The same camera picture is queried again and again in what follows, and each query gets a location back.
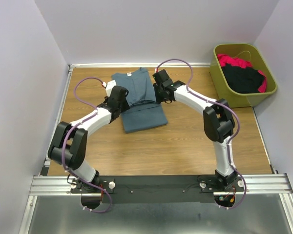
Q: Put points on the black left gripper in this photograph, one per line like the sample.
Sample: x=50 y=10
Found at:
x=123 y=103

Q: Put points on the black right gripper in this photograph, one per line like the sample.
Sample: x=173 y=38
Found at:
x=158 y=90

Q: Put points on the blue-grey t shirt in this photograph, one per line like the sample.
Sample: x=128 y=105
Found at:
x=145 y=112

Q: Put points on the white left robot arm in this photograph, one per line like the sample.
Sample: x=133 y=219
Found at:
x=68 y=145

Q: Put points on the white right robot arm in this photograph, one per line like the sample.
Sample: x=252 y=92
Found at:
x=217 y=121

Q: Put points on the red t shirt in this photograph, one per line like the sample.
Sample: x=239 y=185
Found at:
x=226 y=59

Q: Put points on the olive green plastic bin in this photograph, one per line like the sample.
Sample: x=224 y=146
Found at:
x=246 y=52

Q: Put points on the black t shirt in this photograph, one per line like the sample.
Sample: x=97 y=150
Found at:
x=244 y=80

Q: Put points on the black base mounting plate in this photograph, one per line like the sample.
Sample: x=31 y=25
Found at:
x=160 y=189

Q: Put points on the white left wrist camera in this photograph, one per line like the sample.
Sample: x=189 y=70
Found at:
x=108 y=86

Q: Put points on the aluminium frame rail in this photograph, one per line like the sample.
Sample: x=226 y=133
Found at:
x=256 y=184

